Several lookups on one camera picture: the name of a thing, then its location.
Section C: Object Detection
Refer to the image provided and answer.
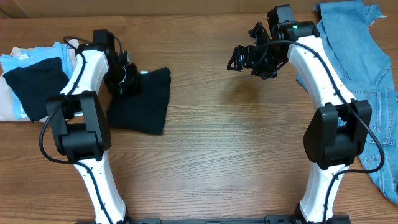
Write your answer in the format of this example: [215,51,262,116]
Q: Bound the black t-shirt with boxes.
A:
[106,67,171,135]

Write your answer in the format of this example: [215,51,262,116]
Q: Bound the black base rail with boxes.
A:
[74,214,352,224]

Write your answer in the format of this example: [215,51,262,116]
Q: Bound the folded light blue garment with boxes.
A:
[0,41,74,120]

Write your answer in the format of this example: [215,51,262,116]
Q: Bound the folded black garment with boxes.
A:
[4,57,69,121]

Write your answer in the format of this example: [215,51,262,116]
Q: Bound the blue denim jeans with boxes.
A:
[314,1,397,203]

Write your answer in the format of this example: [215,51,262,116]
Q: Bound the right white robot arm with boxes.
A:
[227,4,372,223]

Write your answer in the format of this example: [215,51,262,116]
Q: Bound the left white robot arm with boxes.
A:
[44,29,140,223]

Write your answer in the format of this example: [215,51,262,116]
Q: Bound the folded beige garment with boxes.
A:
[0,38,80,123]

